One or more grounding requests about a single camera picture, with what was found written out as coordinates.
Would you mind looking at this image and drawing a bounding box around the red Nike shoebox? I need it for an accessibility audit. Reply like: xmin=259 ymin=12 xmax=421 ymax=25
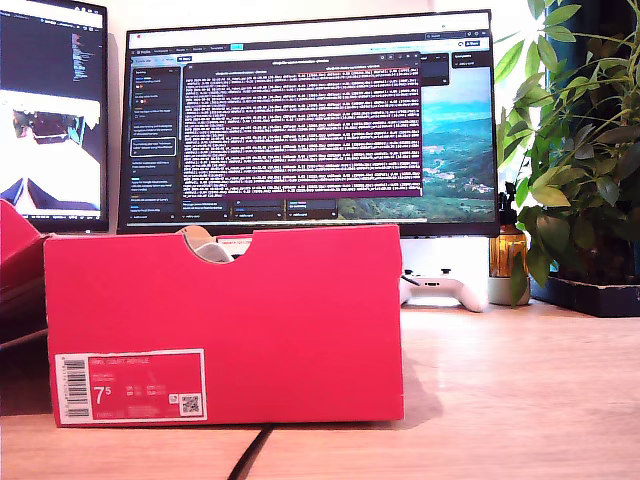
xmin=0 ymin=198 xmax=406 ymax=429

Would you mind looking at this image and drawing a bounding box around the wide black Huawei monitor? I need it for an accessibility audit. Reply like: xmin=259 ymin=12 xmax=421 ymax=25
xmin=117 ymin=9 xmax=502 ymax=239

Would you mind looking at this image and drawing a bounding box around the white game controller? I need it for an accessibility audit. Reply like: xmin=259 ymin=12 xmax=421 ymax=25
xmin=399 ymin=268 xmax=490 ymax=314

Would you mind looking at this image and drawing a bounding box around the amber glass pump bottle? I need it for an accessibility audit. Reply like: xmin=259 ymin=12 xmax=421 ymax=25
xmin=489 ymin=180 xmax=530 ymax=279

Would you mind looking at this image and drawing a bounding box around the small white round pot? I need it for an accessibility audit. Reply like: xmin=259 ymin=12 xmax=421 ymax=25
xmin=487 ymin=275 xmax=532 ymax=307

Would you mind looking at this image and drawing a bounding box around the green leafy houseplant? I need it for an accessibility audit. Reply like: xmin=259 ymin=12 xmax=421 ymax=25
xmin=497 ymin=0 xmax=640 ymax=307

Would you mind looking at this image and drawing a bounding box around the black computer monitor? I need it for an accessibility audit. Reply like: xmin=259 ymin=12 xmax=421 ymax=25
xmin=0 ymin=0 xmax=110 ymax=235

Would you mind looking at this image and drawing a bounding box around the black table cable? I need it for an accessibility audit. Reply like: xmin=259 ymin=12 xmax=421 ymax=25
xmin=227 ymin=424 xmax=274 ymax=480

